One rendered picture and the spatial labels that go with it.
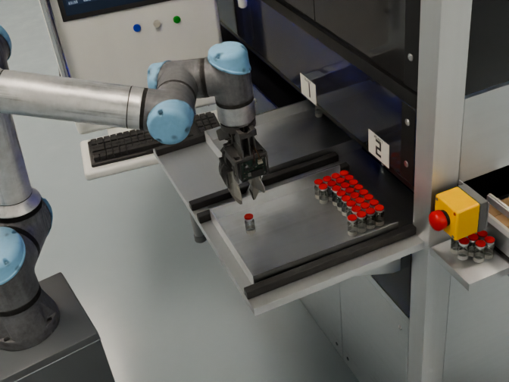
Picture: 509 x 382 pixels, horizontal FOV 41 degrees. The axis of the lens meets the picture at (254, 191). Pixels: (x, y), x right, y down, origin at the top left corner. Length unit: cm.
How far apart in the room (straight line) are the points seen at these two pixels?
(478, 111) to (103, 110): 70
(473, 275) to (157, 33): 118
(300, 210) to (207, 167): 32
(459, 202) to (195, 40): 107
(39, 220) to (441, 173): 86
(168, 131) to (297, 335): 146
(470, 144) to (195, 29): 102
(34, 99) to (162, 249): 181
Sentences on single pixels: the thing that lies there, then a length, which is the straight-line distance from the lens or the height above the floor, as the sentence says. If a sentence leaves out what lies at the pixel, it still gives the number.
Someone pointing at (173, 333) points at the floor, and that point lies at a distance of 260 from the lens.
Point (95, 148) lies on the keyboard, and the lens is 209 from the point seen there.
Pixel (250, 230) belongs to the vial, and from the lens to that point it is 154.
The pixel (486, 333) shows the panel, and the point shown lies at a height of 51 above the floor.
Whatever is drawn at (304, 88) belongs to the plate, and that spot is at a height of 101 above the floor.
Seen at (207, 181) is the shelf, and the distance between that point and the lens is 175.
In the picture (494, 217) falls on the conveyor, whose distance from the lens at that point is 152.
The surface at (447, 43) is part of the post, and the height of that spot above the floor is 133.
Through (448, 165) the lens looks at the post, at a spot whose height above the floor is 107.
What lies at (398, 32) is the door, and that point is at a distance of 138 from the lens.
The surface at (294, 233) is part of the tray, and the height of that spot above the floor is 88.
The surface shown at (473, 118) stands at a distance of 139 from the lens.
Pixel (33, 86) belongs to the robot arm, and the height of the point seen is 137.
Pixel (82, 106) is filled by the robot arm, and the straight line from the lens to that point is 121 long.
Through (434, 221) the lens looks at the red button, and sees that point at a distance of 138.
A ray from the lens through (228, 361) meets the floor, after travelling 247.
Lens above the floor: 186
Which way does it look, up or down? 35 degrees down
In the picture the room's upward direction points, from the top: 8 degrees counter-clockwise
